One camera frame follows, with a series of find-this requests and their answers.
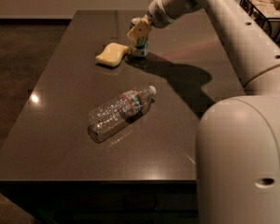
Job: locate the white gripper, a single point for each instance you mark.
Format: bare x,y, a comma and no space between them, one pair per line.
158,15

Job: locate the green 7up soda can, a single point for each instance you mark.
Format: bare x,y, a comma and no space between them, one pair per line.
140,47

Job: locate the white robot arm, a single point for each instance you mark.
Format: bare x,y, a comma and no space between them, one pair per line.
238,139

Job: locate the clear plastic water bottle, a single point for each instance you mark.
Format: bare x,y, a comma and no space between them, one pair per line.
108,116

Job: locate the yellow sponge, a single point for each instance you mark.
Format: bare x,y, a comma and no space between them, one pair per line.
112,54

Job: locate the dark cabinet drawers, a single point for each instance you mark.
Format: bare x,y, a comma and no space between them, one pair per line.
86,203

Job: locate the black wire napkin basket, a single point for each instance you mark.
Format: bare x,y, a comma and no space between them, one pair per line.
271,26

